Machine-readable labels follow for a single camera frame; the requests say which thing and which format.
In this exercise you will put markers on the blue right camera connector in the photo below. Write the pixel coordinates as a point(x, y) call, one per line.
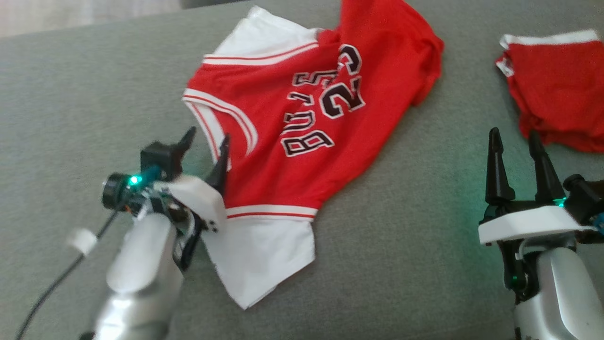
point(599, 223)

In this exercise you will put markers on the red white basketball jersey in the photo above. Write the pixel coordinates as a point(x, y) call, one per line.
point(292, 179)

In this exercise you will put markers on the blue camera connector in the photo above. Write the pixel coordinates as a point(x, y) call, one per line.
point(150, 174)
point(599, 223)

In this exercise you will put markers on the red basketball shorts white trim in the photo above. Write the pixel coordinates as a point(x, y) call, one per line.
point(561, 89)

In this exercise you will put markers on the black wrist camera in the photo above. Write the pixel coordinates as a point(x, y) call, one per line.
point(585, 193)
point(160, 158)

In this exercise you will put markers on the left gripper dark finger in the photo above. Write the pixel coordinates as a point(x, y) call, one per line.
point(187, 144)
point(221, 170)

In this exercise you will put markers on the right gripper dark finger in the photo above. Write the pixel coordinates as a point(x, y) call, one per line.
point(497, 179)
point(546, 179)

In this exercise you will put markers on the blue left camera connector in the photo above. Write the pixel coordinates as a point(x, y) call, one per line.
point(150, 174)

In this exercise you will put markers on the grey fabric sofa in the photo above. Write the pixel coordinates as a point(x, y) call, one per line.
point(377, 264)

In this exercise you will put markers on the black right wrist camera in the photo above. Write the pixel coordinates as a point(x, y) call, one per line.
point(585, 193)

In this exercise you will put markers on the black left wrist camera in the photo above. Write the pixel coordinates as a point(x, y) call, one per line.
point(160, 158)

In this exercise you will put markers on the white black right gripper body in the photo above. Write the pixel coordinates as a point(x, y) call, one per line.
point(524, 224)

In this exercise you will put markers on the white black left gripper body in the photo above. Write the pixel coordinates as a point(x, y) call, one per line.
point(205, 203)

